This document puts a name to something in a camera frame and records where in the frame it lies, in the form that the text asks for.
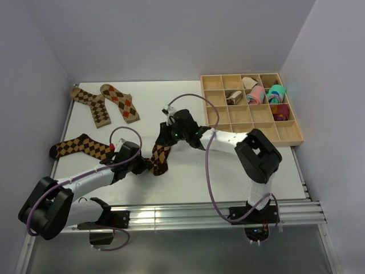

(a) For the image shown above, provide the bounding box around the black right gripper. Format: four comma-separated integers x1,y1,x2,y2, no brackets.
155,120,188,148

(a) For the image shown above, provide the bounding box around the dark brown tan argyle sock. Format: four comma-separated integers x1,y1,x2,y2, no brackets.
148,144,172,176

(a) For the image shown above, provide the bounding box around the brown tan striped sock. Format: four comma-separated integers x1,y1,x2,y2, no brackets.
226,90,243,106

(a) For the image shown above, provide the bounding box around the tan orange argyle sock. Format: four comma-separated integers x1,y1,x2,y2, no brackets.
100,84,140,124

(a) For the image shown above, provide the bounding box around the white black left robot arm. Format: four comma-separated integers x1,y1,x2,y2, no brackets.
18,141,152,240

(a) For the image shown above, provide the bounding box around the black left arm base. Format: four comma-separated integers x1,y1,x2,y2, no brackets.
77,210,130,246

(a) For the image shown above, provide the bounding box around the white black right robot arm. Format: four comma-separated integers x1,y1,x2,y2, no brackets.
156,106,282,223

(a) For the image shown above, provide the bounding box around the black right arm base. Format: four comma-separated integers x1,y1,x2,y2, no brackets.
228,203,280,241

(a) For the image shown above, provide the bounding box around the brown yellow argyle sock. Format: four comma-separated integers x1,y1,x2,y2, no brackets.
49,134,115,160

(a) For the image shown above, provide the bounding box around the wooden compartment organizer box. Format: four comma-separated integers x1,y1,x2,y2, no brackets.
200,73,304,147

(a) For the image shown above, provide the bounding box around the cream rolled sock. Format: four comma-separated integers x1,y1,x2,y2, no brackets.
242,76,258,89

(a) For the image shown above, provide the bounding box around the pink rolled sock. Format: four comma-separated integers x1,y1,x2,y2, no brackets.
246,86,265,105

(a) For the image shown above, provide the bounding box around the maroon rolled sock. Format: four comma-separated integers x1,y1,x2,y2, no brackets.
271,104,290,121

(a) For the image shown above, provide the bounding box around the teal rolled sock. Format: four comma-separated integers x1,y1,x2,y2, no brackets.
267,84,286,104

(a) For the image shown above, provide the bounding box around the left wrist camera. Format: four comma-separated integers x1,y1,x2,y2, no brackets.
109,138,126,153

